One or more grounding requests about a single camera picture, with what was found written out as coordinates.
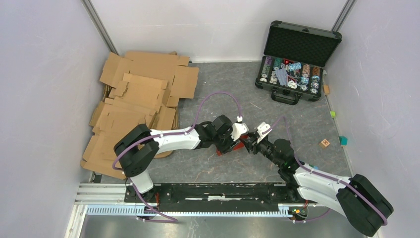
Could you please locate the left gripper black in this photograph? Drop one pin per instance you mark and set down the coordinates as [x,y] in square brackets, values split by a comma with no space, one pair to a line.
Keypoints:
[230,143]

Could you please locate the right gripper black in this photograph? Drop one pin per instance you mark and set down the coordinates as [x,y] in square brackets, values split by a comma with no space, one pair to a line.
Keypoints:
[252,142]

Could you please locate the red paper box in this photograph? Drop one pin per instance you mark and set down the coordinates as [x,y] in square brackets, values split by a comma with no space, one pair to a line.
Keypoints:
[237,146]

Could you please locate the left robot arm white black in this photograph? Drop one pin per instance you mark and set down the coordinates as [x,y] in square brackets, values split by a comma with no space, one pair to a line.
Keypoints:
[136,150]

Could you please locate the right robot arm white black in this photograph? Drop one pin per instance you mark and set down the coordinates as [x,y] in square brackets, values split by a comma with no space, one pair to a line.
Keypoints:
[356,198]

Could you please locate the wooden letter block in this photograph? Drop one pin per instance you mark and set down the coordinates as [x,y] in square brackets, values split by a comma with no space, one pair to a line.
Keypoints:
[324,143]

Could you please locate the teal cube block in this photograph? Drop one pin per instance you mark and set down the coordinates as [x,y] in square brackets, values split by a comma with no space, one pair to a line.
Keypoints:
[343,140]

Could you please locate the small brown wooden block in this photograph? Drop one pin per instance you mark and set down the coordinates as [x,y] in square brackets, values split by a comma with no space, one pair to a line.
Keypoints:
[326,89]

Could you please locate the stack of flat brown cardboard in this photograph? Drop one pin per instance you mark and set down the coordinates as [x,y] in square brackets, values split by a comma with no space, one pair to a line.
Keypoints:
[140,87]

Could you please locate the black poker chip case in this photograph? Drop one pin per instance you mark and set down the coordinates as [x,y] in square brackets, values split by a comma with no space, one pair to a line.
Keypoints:
[293,60]

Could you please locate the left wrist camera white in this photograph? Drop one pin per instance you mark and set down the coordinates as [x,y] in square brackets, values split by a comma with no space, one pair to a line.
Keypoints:
[239,128]

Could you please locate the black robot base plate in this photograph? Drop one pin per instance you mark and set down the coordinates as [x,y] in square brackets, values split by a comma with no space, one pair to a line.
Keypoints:
[221,197]

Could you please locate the aluminium frame rail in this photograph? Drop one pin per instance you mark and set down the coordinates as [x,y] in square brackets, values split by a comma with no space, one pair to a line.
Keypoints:
[114,210]

